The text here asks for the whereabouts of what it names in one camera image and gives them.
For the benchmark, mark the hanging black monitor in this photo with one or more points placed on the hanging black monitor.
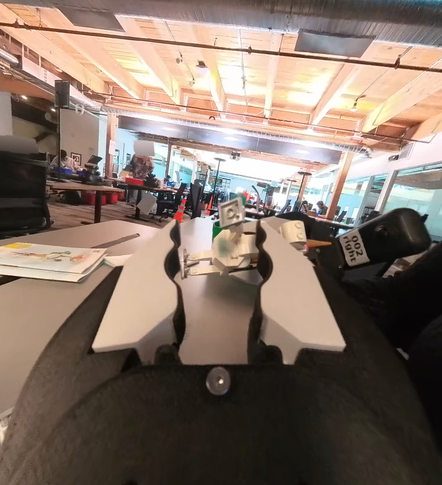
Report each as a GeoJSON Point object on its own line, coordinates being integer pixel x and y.
{"type": "Point", "coordinates": [62, 94]}

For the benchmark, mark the black floor lamp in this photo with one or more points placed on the black floor lamp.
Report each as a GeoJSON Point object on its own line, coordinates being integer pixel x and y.
{"type": "Point", "coordinates": [304, 172]}

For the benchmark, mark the row of red storage bins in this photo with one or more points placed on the row of red storage bins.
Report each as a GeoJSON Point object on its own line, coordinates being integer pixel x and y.
{"type": "Point", "coordinates": [99, 198]}

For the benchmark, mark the orange traffic cone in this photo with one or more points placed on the orange traffic cone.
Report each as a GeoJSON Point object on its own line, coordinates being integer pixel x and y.
{"type": "Point", "coordinates": [180, 214]}
{"type": "Point", "coordinates": [209, 204]}

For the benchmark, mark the silver ventilation duct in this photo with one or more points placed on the silver ventilation duct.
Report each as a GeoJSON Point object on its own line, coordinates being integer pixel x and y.
{"type": "Point", "coordinates": [357, 15]}

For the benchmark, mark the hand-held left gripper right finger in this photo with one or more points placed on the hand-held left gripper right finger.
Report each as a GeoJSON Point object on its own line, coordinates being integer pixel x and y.
{"type": "Point", "coordinates": [300, 303]}

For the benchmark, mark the black desk device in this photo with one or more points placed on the black desk device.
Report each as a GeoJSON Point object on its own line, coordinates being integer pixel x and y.
{"type": "Point", "coordinates": [93, 173]}

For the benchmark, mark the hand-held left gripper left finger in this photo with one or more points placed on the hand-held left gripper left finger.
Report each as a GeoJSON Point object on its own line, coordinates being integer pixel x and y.
{"type": "Point", "coordinates": [137, 303]}

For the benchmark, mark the person's right forearm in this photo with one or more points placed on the person's right forearm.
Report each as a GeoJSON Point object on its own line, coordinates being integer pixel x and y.
{"type": "Point", "coordinates": [403, 295]}

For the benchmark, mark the long wooden desk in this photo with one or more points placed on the long wooden desk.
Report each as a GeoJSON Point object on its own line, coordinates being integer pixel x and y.
{"type": "Point", "coordinates": [80, 186]}

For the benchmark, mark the instruction booklet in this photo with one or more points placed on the instruction booklet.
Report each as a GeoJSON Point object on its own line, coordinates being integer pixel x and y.
{"type": "Point", "coordinates": [42, 257]}
{"type": "Point", "coordinates": [73, 276]}

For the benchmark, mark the black mesh office chair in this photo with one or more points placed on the black mesh office chair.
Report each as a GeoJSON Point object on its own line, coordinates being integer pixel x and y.
{"type": "Point", "coordinates": [12, 189]}

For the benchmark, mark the grey board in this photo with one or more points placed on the grey board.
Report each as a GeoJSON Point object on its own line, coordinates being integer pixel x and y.
{"type": "Point", "coordinates": [147, 204]}

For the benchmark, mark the white toy brick unicorn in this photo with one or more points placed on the white toy brick unicorn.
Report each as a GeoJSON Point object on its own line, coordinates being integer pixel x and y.
{"type": "Point", "coordinates": [228, 254]}

